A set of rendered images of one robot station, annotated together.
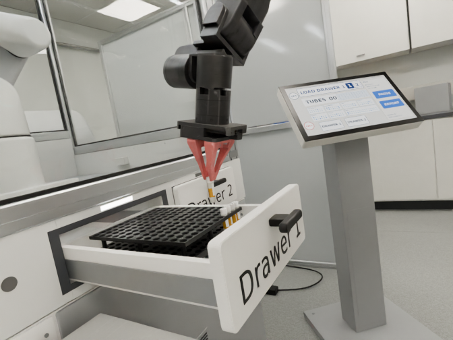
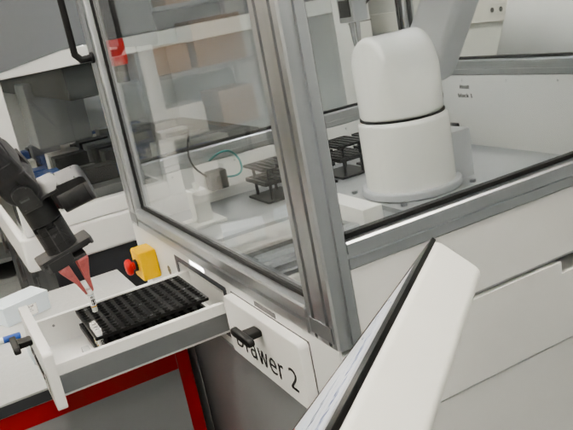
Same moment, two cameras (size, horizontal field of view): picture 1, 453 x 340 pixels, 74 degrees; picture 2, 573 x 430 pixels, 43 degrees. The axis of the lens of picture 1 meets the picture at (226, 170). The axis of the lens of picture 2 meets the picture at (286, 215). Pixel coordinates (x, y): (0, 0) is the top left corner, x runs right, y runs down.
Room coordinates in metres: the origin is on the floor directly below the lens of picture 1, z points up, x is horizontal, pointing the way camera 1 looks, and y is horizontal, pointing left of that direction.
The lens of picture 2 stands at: (1.54, -0.81, 1.40)
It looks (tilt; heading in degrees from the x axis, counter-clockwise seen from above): 16 degrees down; 124
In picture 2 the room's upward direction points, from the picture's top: 11 degrees counter-clockwise
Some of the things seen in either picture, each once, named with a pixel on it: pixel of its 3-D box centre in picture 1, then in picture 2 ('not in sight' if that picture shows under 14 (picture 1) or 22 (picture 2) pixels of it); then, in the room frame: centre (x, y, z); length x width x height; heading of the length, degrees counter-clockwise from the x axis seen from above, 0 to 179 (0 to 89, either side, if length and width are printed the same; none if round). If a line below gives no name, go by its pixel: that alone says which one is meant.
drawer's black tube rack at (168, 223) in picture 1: (170, 237); (144, 318); (0.54, 0.12, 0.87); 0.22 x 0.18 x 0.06; 59
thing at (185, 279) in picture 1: (167, 239); (148, 319); (0.55, 0.13, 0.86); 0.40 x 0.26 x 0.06; 59
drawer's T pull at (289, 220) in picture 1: (283, 220); (21, 343); (0.43, -0.07, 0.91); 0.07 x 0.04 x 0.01; 149
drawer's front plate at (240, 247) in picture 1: (269, 239); (41, 353); (0.44, -0.05, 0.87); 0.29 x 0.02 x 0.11; 149
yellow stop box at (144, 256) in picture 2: not in sight; (144, 262); (0.32, 0.38, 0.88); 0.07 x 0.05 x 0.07; 149
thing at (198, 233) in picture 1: (213, 223); (89, 323); (0.49, 0.04, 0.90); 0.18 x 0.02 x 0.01; 149
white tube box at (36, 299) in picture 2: not in sight; (20, 305); (-0.06, 0.28, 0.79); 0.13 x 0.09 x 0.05; 78
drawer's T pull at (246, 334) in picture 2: (215, 182); (248, 334); (0.86, 0.04, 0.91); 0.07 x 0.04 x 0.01; 149
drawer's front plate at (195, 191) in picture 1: (209, 193); (267, 345); (0.87, 0.06, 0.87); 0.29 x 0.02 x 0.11; 149
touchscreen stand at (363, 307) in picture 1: (360, 231); not in sight; (1.29, -0.55, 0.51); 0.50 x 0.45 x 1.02; 9
